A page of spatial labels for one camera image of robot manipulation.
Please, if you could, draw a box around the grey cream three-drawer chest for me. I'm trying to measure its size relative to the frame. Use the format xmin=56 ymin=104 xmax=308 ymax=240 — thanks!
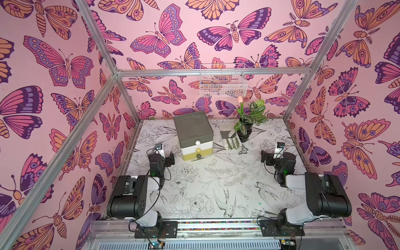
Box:
xmin=174 ymin=111 xmax=214 ymax=161

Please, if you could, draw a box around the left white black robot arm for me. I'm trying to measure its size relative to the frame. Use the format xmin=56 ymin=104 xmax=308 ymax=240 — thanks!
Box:
xmin=106 ymin=152 xmax=175 ymax=230

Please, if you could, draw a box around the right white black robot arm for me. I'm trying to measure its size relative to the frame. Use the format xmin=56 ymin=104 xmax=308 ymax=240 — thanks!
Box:
xmin=261 ymin=151 xmax=352 ymax=227

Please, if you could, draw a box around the potted green plant pink tulip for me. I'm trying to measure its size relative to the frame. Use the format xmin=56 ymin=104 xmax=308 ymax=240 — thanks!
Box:
xmin=234 ymin=96 xmax=268 ymax=143

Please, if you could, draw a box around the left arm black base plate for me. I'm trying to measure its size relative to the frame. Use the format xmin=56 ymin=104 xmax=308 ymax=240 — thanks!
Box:
xmin=134 ymin=220 xmax=178 ymax=240

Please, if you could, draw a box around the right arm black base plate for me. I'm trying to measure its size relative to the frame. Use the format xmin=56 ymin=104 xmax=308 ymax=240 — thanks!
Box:
xmin=257 ymin=218 xmax=305 ymax=237

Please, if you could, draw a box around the white wire wall basket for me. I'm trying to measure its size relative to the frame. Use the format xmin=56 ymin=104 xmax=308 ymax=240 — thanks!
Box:
xmin=199 ymin=68 xmax=248 ymax=98

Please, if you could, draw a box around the aluminium front rail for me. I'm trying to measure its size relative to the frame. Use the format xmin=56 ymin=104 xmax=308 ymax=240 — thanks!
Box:
xmin=89 ymin=218 xmax=350 ymax=240

